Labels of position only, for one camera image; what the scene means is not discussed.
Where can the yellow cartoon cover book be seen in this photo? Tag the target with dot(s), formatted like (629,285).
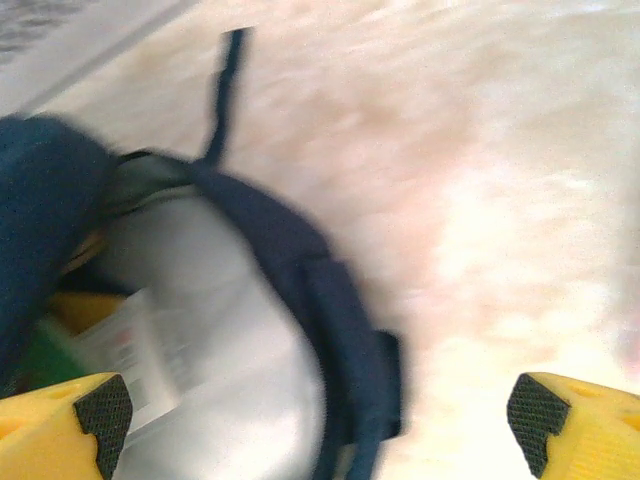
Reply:
(85,307)

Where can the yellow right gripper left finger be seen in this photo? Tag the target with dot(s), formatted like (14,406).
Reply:
(45,430)

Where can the navy blue backpack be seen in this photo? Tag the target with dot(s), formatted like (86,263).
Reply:
(310,260)

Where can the white plastic package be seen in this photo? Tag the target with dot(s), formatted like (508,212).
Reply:
(135,360)

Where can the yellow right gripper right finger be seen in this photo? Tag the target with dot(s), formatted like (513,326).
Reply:
(595,430)

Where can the green card with barcode label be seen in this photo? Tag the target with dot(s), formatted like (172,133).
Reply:
(50,355)

